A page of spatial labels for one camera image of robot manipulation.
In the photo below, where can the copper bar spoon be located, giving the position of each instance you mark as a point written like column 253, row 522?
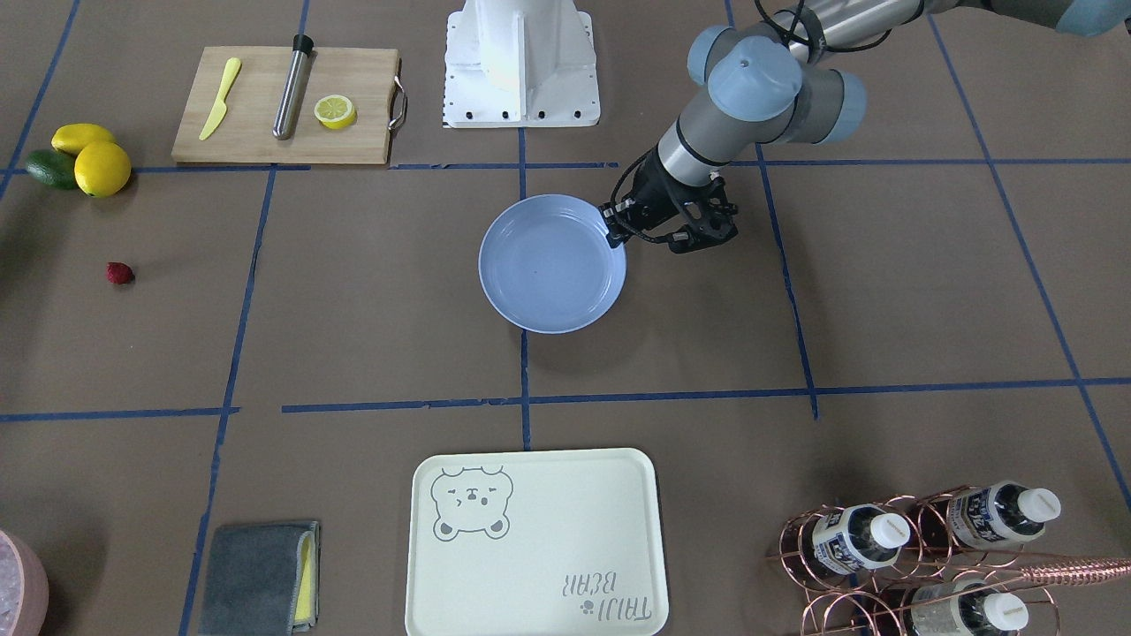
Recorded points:
column 1075, row 572

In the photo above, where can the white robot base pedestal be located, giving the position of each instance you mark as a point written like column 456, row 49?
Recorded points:
column 520, row 63

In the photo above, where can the cream bear tray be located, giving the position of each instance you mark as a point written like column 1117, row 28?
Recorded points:
column 564, row 542

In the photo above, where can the grey folded cloth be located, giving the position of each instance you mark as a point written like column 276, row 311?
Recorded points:
column 263, row 579

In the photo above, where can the silver UR robot arm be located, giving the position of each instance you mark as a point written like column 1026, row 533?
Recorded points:
column 759, row 85

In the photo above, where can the green lime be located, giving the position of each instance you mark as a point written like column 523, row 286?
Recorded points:
column 52, row 168

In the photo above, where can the half lemon slice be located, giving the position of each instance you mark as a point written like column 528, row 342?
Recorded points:
column 335, row 112

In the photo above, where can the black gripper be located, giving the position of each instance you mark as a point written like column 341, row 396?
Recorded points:
column 652, row 193

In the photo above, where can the red strawberry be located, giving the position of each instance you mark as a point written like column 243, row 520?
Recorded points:
column 119, row 273

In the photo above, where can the blue round plate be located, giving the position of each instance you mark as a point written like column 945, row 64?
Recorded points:
column 546, row 266

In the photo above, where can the yellow lemon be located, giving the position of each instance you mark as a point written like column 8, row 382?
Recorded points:
column 102, row 169
column 72, row 138

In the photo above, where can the yellow plastic knife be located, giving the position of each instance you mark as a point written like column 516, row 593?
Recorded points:
column 219, row 108

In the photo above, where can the copper wire bottle rack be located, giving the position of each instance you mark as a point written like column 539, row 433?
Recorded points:
column 871, row 603

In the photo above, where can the steel cylinder muddler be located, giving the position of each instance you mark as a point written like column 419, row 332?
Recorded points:
column 288, row 109

